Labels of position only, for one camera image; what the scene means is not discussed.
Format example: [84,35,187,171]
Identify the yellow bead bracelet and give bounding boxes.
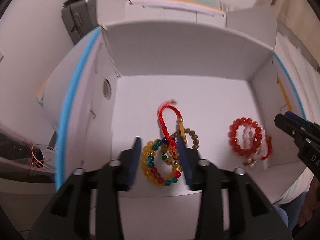
[140,140,163,186]

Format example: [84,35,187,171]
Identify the red cord bracelet gold bead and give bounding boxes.
[242,132,274,167]

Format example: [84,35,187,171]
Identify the brown wooden bead bracelet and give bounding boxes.
[159,127,200,170]

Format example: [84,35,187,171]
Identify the multicolour glass bead bracelet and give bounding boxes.
[146,138,183,186]

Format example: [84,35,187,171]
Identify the pink bead bracelet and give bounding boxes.
[241,126,269,162]

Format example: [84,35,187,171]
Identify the red cord bracelet gold tube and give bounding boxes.
[157,99,188,160]

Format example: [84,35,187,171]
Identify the white pearl earrings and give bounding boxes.
[246,157,257,168]

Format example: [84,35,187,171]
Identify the person right hand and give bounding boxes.
[298,177,319,227]

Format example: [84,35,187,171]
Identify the striped bed sheet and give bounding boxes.
[179,0,320,205]

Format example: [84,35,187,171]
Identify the white cardboard box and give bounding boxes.
[36,0,307,230]

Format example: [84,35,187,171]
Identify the beige curtain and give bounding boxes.
[272,0,319,62]

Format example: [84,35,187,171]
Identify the grey suitcase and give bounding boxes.
[61,0,138,45]

